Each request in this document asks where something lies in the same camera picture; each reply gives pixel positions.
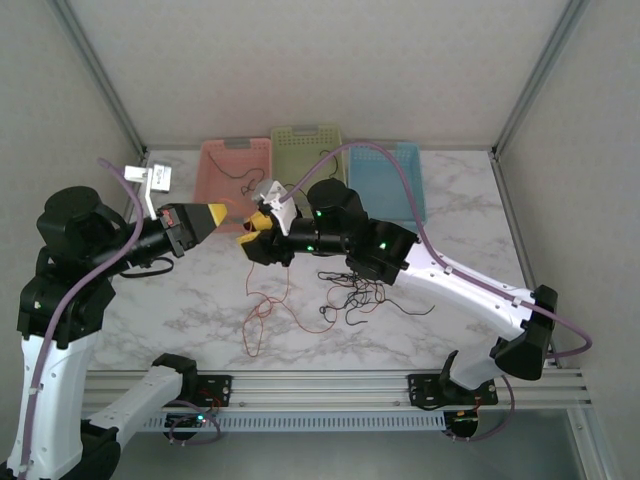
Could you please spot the green plastic basket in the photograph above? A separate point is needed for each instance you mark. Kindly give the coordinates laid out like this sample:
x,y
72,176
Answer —
x,y
300,160

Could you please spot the pink plastic basket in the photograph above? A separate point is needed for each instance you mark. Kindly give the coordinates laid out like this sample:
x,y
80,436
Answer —
x,y
235,155

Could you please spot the aluminium lower frame bar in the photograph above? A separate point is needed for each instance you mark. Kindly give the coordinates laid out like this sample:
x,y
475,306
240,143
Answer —
x,y
582,445

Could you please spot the aluminium mounting rail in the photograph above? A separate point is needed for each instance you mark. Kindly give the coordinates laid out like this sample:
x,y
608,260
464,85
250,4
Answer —
x,y
320,387

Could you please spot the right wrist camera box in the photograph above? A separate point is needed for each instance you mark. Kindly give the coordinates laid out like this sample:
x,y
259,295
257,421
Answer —
x,y
275,197

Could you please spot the small controller circuit board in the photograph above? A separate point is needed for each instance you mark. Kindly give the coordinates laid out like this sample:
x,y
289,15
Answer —
x,y
187,422
462,420

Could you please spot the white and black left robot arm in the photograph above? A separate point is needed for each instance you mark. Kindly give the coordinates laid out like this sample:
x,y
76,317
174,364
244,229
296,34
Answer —
x,y
55,390

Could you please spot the aluminium table back rail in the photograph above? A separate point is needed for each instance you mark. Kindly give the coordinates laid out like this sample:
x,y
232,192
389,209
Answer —
x,y
450,148

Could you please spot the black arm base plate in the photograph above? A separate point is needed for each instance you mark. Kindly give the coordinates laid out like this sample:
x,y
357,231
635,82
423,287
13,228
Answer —
x,y
422,387
220,387

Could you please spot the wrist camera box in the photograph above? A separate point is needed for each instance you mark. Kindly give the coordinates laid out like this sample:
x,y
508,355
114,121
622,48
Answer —
x,y
275,197
160,177

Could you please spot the blue plastic basket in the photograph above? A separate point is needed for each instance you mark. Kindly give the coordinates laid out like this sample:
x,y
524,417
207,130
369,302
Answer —
x,y
385,190

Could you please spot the aluminium frame corner post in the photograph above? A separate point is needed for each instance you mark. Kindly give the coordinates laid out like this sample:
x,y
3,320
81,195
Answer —
x,y
102,75
537,75

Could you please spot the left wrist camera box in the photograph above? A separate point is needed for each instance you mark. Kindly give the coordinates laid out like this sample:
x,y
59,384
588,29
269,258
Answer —
x,y
160,177

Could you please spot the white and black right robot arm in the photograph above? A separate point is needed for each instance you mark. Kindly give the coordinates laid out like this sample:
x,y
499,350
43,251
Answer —
x,y
465,295

